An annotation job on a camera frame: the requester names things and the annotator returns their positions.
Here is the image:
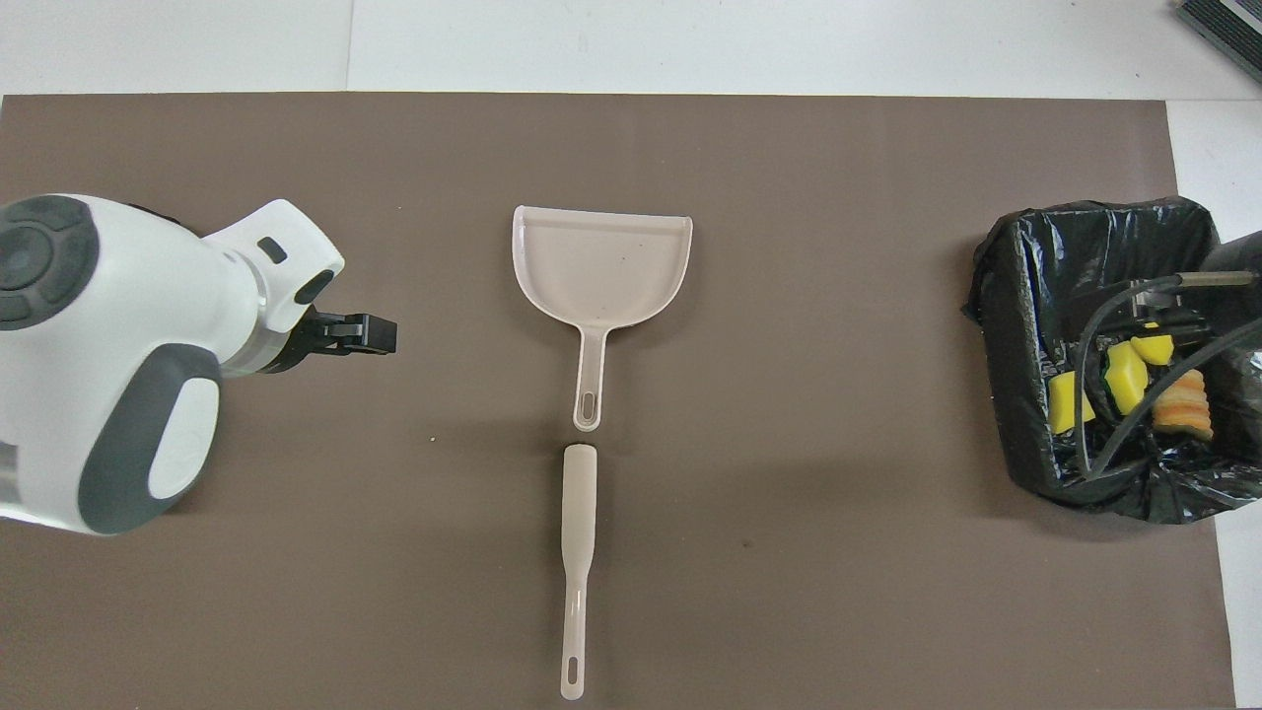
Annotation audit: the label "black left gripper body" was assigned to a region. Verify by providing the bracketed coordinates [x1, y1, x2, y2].
[258, 308, 331, 377]

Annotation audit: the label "dark grey ribbed object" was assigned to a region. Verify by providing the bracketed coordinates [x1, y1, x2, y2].
[1178, 0, 1262, 82]

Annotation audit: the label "brown table mat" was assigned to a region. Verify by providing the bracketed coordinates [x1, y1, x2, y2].
[0, 94, 1235, 710]

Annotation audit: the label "beige brush black bristles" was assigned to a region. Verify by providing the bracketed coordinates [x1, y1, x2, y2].
[559, 444, 599, 702]

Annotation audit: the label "yellow sponge piece green-backed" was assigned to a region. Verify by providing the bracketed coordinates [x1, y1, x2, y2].
[1104, 341, 1151, 416]

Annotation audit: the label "beige orange striped foam chunk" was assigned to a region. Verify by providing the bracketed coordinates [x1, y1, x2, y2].
[1152, 368, 1216, 441]

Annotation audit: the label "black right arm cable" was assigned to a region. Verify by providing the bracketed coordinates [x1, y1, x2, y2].
[1073, 273, 1262, 476]

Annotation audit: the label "beige plastic dustpan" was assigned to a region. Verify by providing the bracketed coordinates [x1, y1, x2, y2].
[512, 205, 694, 433]

